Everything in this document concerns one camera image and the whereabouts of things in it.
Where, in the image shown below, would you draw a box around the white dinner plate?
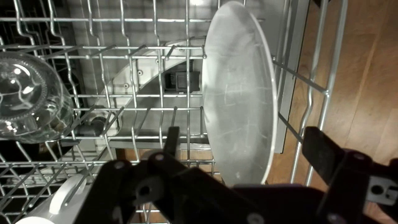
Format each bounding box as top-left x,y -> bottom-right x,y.
201,1 -> 278,187

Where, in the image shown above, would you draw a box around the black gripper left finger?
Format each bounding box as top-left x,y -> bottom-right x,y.
75,126 -> 249,224

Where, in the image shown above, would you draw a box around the open stainless dishwasher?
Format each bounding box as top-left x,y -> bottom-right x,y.
60,0 -> 310,155

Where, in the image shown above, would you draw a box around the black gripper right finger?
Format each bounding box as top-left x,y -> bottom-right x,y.
302,127 -> 398,224

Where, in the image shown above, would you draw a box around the metal wire dishwasher rack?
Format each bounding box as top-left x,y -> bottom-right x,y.
0,0 -> 349,224

